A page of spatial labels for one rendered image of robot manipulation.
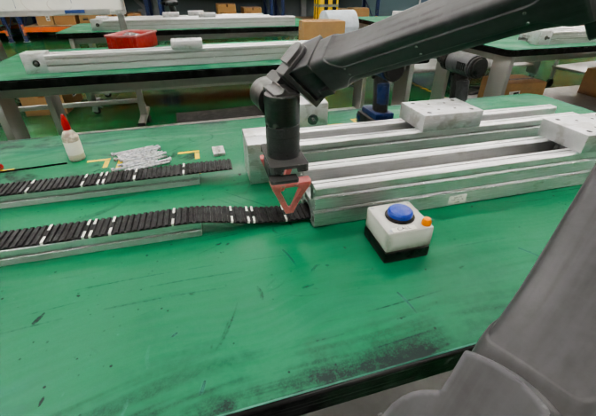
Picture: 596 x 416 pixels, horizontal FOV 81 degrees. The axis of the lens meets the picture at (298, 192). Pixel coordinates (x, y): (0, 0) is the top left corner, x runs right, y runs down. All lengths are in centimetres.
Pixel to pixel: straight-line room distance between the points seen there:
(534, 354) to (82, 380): 45
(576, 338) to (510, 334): 3
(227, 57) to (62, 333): 176
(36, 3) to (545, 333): 348
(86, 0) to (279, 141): 295
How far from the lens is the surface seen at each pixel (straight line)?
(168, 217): 65
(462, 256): 64
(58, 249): 70
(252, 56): 214
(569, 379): 22
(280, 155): 58
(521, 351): 23
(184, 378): 47
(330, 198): 62
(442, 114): 89
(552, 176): 93
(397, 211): 58
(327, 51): 52
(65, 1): 345
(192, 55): 210
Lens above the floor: 117
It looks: 31 degrees down
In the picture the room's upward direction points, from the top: straight up
